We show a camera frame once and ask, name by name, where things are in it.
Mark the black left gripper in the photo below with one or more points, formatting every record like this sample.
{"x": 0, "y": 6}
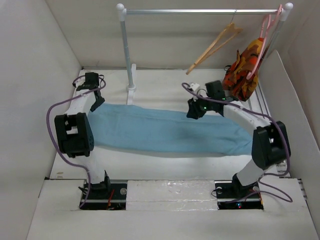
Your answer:
{"x": 100, "y": 101}

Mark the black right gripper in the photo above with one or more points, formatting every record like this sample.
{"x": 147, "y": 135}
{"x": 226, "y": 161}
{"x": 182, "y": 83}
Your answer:
{"x": 194, "y": 111}

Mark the light blue trousers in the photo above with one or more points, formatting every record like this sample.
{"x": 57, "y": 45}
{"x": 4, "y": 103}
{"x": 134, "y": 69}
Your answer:
{"x": 135, "y": 128}

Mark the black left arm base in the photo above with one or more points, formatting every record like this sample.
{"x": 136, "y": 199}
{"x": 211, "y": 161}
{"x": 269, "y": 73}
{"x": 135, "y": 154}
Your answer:
{"x": 114, "y": 200}

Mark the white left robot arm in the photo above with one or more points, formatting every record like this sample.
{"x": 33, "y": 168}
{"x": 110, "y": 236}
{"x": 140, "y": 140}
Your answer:
{"x": 75, "y": 137}

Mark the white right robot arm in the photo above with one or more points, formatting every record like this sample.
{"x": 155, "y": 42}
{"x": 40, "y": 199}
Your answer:
{"x": 270, "y": 142}

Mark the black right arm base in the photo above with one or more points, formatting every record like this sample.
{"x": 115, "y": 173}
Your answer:
{"x": 231, "y": 196}

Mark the wooden clothes hanger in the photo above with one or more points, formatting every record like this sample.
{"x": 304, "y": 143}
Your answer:
{"x": 224, "y": 37}

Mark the pink plastic clothes hanger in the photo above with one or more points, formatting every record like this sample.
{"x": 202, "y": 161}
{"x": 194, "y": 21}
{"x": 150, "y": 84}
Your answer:
{"x": 267, "y": 24}

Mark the orange camouflage garment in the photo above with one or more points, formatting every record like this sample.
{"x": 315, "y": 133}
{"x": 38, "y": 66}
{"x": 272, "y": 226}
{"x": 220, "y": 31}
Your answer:
{"x": 235, "y": 80}

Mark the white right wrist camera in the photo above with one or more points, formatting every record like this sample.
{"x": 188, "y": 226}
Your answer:
{"x": 194, "y": 87}

